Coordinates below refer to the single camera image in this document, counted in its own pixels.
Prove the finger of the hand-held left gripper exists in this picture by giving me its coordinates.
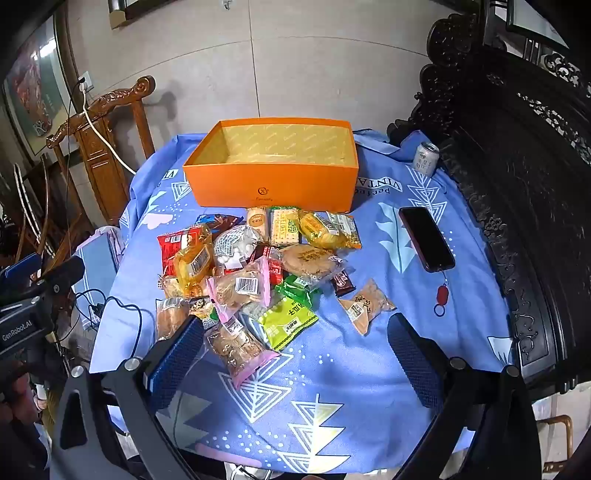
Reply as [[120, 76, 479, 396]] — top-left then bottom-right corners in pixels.
[[44, 256, 86, 296]]

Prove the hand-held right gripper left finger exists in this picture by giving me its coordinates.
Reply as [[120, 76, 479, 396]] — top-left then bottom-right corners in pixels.
[[48, 316, 206, 480]]

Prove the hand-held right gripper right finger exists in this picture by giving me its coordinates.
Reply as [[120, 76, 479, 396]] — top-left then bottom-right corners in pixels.
[[387, 313, 541, 480]]

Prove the pile of snack packets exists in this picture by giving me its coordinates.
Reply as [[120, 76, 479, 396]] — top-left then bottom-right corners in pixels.
[[154, 207, 398, 388]]

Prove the orange-edged white snack bag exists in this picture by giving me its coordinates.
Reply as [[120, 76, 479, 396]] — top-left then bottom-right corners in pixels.
[[326, 211, 362, 250]]

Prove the clear round rice cracker bag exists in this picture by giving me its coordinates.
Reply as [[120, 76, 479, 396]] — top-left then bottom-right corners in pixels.
[[246, 208, 269, 241]]

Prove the orange cardboard box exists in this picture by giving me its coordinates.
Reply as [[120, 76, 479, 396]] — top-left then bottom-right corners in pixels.
[[183, 119, 360, 214]]

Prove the blue printed tablecloth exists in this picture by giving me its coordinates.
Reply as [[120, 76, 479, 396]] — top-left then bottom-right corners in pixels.
[[90, 130, 518, 476]]

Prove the red key fob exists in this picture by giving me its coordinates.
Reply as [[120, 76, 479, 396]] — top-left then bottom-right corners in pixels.
[[434, 270, 452, 317]]

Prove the black smartphone in red case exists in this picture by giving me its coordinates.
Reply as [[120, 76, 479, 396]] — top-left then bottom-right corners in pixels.
[[398, 206, 456, 273]]

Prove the carved wooden chair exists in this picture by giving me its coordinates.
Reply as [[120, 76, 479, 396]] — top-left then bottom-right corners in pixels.
[[45, 76, 158, 227]]

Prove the blue and red snack bag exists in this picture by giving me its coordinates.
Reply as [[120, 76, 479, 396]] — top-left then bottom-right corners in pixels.
[[196, 213, 245, 232]]

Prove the green striped cracker pack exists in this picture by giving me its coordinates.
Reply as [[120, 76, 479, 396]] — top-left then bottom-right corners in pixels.
[[269, 207, 302, 245]]

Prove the white drink can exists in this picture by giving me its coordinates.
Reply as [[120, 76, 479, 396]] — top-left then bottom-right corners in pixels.
[[412, 142, 440, 178]]

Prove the dark carved wooden furniture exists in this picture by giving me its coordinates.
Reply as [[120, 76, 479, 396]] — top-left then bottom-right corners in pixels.
[[388, 0, 591, 398]]

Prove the black cable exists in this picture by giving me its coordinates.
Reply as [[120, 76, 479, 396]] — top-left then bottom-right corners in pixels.
[[76, 295, 158, 361]]

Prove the white power cable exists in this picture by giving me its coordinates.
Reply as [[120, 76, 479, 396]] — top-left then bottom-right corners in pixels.
[[79, 85, 137, 175]]

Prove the framed wall painting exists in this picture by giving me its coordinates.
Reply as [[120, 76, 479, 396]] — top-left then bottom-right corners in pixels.
[[2, 14, 75, 160]]

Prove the dark framed wall picture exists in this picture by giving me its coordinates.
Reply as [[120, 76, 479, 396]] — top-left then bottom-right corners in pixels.
[[108, 0, 185, 19]]

